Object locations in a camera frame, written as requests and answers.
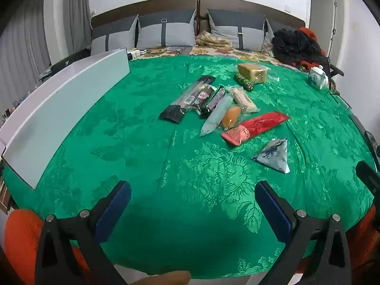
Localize black clothes pile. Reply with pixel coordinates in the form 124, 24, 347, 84
271, 28, 327, 66

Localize red snack packet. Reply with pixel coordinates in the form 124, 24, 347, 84
221, 111, 291, 147

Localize dark patterned snack packet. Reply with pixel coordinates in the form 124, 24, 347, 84
200, 86, 227, 120

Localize beige wafer packet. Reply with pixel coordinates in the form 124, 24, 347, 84
228, 87, 259, 113

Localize white cardboard box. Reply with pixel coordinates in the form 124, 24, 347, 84
0, 48, 131, 190

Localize grey pillow with strap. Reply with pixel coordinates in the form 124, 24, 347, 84
263, 19, 285, 51
207, 8, 266, 50
137, 8, 197, 49
90, 15, 139, 55

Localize green floral cloth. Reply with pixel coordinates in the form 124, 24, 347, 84
1, 55, 377, 280

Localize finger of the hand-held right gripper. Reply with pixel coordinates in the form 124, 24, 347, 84
355, 160, 380, 197

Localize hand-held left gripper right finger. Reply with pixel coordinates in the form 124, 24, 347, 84
255, 180, 354, 285

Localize clear packet of black sticks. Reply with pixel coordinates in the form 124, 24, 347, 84
159, 76, 216, 124

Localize orange bun packet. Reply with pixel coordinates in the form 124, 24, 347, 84
220, 104, 248, 129

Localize blue white triangular packet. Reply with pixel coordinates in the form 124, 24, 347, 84
250, 137, 290, 174

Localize beige folded blanket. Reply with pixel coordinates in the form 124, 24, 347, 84
194, 30, 232, 48

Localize sponge cake packet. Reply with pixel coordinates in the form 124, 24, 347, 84
237, 62, 280, 84

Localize grey curtain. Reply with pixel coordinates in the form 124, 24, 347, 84
0, 0, 92, 76

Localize white blue teapot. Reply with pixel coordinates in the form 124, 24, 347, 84
307, 65, 329, 90

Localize red garment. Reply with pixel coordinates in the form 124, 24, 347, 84
297, 27, 325, 69

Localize white door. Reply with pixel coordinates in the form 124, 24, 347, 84
309, 0, 346, 57

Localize clear pale blue packet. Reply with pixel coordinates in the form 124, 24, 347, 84
199, 90, 235, 137

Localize black smartphone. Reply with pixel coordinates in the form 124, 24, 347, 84
364, 131, 380, 167

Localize green candy tube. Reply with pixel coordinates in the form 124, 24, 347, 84
234, 73, 256, 92

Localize black eyeglasses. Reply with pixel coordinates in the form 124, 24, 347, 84
325, 90, 352, 110

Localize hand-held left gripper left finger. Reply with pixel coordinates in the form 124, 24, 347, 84
35, 180, 133, 285

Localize black chair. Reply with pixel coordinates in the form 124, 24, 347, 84
325, 55, 345, 78

